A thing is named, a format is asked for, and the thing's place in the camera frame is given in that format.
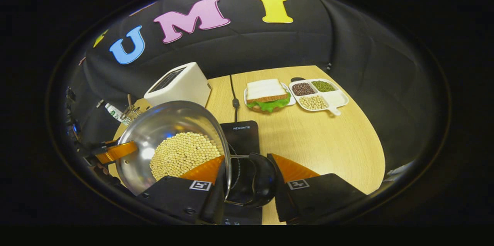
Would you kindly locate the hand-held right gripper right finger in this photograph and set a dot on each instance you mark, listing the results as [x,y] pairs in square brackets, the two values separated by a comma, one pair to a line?
[281,199]

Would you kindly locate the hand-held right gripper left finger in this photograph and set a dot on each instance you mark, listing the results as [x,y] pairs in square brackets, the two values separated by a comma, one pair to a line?
[173,196]

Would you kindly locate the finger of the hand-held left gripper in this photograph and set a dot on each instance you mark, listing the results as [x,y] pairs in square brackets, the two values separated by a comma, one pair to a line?
[115,151]

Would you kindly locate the stainless steel pot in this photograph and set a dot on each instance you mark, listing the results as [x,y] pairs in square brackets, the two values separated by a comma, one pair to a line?
[170,118]

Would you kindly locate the black induction cooktop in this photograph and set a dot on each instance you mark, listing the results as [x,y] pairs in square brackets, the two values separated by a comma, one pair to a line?
[243,138]

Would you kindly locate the silver clip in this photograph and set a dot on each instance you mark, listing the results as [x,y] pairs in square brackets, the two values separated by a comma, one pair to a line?
[99,103]

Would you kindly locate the white green-label drink bottle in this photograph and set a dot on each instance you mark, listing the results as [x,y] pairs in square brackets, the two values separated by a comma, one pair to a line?
[114,113]

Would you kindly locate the pile of yellow soybeans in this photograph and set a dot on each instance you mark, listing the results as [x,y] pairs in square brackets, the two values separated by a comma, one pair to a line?
[181,153]

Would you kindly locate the white toaster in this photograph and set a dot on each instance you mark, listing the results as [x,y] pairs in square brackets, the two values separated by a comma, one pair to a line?
[185,88]

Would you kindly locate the small white plate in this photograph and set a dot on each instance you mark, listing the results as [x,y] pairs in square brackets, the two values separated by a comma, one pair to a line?
[292,101]

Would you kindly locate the small pile of pale beans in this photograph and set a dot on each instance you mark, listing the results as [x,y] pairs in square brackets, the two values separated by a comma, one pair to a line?
[313,102]

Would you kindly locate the pile of dark red beans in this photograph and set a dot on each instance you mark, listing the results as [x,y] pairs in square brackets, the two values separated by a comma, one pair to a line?
[303,89]

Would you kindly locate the white divided dish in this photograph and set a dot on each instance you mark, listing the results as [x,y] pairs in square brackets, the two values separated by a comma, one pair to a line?
[335,98]

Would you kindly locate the pile of green mung beans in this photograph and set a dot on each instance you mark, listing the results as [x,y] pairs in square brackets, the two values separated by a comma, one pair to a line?
[323,86]

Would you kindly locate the black backdrop cloth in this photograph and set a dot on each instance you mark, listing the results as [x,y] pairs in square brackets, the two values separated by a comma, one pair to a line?
[251,45]

